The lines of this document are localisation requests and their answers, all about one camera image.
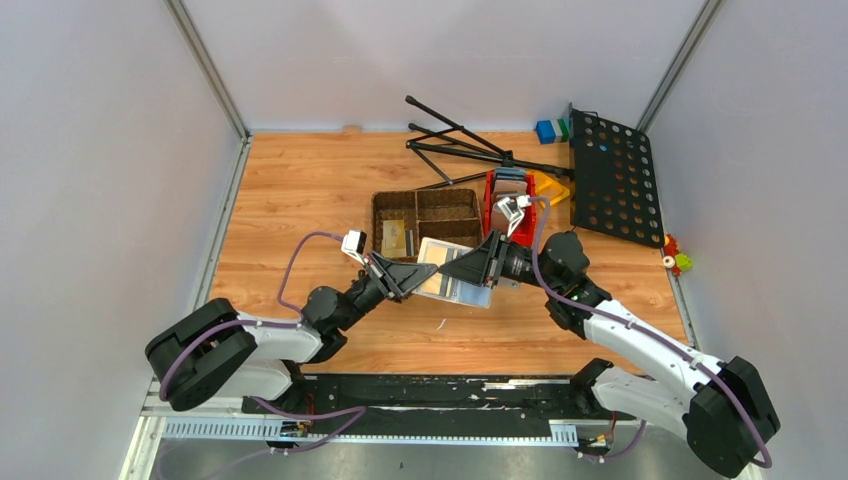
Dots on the blue green toy block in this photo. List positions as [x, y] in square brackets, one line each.
[553, 131]

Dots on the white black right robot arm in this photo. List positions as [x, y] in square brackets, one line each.
[722, 409]

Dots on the brown wicker divided basket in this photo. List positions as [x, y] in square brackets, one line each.
[452, 215]

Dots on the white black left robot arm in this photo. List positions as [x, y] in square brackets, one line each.
[219, 351]

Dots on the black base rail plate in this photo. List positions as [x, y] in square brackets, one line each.
[441, 405]

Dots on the black perforated music stand desk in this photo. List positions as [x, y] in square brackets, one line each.
[614, 186]

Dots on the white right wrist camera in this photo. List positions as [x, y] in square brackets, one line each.
[508, 213]

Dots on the red plastic bin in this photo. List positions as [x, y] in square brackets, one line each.
[524, 235]

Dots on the black folding music stand legs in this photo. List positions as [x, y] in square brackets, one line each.
[458, 141]

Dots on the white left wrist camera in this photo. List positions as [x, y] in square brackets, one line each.
[353, 245]

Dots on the red green small toy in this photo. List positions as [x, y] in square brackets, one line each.
[674, 259]

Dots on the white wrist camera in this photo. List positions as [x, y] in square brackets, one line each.
[508, 213]
[353, 245]

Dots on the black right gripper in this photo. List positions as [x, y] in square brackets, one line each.
[477, 264]

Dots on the white card holder wallet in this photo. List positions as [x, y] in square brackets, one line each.
[467, 294]

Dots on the gold credit cards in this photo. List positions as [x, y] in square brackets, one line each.
[397, 239]

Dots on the gold card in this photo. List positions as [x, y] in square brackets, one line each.
[438, 253]

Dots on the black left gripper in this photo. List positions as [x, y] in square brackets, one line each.
[398, 279]

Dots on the yellow transparent tray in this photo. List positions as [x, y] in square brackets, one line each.
[550, 188]

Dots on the card holders in red bin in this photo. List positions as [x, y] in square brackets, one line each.
[508, 180]

